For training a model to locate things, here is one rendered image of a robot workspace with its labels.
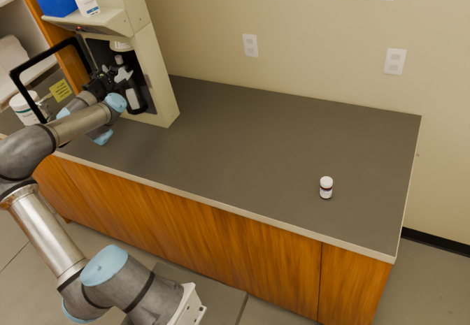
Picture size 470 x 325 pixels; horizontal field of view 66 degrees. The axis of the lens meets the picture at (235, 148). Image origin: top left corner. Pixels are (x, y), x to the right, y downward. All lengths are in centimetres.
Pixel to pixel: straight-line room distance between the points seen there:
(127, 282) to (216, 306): 30
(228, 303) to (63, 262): 47
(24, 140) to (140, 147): 67
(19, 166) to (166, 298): 52
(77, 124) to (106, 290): 51
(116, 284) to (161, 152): 76
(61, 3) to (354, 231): 128
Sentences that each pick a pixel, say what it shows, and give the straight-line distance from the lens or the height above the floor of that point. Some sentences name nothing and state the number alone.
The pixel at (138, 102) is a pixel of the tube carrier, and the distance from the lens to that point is 167.
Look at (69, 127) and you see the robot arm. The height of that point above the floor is 135.
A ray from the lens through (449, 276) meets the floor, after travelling 236.
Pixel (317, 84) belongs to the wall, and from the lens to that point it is 174.
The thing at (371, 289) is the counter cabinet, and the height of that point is 63.
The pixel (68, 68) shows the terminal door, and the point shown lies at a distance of 168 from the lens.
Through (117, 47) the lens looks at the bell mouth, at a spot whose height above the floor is 133.
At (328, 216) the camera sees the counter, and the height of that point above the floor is 94.
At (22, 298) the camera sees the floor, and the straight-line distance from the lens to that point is 270.
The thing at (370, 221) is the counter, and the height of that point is 94.
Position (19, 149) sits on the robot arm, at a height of 141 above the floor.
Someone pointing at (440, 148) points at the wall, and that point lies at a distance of 186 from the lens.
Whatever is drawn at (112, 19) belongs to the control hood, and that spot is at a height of 151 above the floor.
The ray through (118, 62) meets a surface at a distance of 160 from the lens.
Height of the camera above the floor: 199
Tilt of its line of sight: 44 degrees down
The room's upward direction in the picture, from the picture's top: 11 degrees counter-clockwise
